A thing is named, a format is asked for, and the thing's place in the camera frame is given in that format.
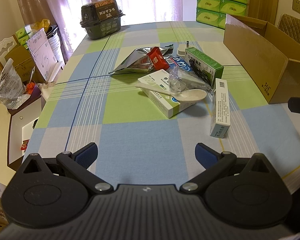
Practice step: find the white narrow medicine box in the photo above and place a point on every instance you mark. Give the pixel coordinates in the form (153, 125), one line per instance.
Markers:
(220, 118)

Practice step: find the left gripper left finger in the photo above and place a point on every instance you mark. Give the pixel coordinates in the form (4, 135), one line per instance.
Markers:
(75, 166)

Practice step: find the red snack packet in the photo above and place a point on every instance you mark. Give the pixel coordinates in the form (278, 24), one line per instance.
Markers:
(157, 59)

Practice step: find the blue floss pick box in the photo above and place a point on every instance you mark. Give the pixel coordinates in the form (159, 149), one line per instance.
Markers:
(179, 63)

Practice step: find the green tissue pack stack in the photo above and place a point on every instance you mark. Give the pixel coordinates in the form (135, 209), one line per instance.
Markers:
(213, 12)

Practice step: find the white plastic bag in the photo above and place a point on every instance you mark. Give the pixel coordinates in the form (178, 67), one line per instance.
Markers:
(12, 90)

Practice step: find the white power adapter plug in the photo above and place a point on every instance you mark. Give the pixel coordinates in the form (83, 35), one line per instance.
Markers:
(181, 51)

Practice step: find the checkered tablecloth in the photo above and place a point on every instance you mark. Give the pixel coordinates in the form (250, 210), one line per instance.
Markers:
(137, 143)

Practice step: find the white green medicine box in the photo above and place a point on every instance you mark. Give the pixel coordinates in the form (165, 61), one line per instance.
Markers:
(169, 105)

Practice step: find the dark green food container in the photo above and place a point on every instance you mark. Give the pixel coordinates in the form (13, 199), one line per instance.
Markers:
(101, 18)

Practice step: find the brown carton on side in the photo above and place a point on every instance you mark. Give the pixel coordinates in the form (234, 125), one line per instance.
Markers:
(23, 63)

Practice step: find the brown cardboard box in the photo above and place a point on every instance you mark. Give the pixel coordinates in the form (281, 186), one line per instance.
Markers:
(270, 57)

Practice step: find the clear plastic clamshell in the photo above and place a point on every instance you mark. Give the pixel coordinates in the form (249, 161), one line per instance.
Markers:
(175, 83)

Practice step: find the white side cabinet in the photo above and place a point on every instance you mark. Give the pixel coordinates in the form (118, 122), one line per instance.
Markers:
(15, 127)

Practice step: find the silver foil bag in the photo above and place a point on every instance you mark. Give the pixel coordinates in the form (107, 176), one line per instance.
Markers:
(138, 61)

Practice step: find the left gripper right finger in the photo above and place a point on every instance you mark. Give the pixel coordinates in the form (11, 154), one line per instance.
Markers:
(216, 166)

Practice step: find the sheer purple curtain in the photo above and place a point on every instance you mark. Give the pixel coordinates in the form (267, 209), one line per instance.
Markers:
(76, 17)

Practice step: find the quilted brown chair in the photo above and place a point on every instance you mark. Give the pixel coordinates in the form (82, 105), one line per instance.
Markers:
(291, 26)

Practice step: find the white plastic rice spoon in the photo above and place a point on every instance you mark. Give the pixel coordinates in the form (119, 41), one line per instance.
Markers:
(193, 95)

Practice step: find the green spray medicine box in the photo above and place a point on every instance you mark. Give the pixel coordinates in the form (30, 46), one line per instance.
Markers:
(206, 65)

